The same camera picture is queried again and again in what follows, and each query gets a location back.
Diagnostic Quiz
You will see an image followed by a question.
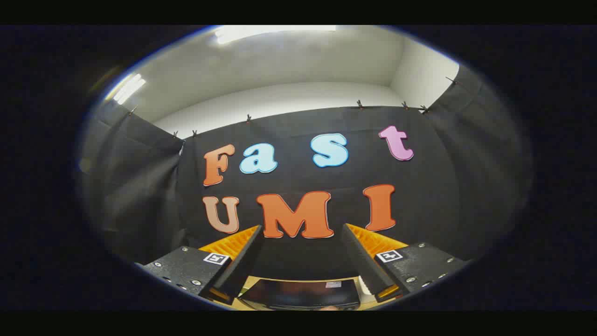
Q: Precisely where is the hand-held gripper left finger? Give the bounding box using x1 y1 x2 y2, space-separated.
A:
135 225 264 306

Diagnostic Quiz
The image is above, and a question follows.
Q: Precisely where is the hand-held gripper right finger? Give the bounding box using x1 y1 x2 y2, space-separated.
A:
340 223 469 304

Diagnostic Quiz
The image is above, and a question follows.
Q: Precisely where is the black toaster oven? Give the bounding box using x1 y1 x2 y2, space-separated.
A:
238 278 361 311

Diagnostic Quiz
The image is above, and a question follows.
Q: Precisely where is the ceiling light panel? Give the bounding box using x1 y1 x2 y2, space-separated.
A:
105 74 146 105

